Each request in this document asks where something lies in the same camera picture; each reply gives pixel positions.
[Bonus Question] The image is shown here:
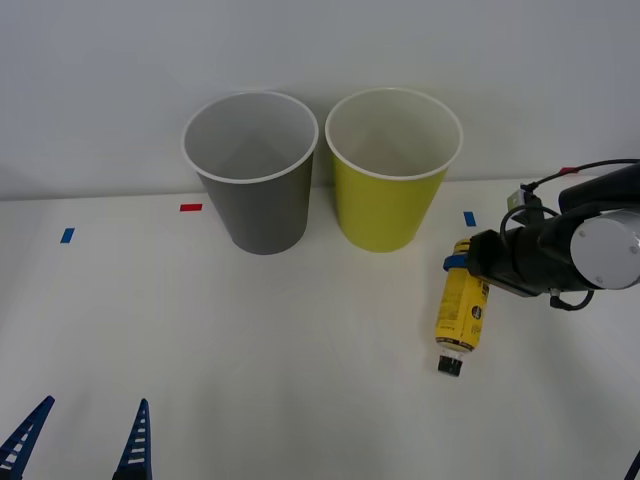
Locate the yellow label plastic bottle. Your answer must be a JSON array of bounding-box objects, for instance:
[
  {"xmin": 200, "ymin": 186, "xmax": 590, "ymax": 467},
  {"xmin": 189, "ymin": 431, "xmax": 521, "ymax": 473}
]
[{"xmin": 433, "ymin": 238, "xmax": 491, "ymax": 377}]

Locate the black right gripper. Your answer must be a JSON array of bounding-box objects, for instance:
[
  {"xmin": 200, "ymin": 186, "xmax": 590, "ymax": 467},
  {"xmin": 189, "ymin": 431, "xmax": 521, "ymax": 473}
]
[{"xmin": 442, "ymin": 227, "xmax": 545, "ymax": 298}]

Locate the grey plastic bin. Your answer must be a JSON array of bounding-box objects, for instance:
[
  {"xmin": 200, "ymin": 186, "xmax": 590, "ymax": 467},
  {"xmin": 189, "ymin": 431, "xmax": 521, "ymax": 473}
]
[{"xmin": 180, "ymin": 90, "xmax": 320, "ymax": 256}]

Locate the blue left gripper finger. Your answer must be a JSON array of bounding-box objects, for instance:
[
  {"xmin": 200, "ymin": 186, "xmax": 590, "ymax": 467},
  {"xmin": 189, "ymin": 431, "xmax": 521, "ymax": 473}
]
[
  {"xmin": 0, "ymin": 395, "xmax": 56, "ymax": 480},
  {"xmin": 112, "ymin": 398, "xmax": 152, "ymax": 480}
]

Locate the yellow-green plastic bin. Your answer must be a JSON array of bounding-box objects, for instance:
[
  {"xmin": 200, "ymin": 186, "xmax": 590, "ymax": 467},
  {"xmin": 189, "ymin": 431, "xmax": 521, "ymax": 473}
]
[{"xmin": 324, "ymin": 87, "xmax": 465, "ymax": 254}]

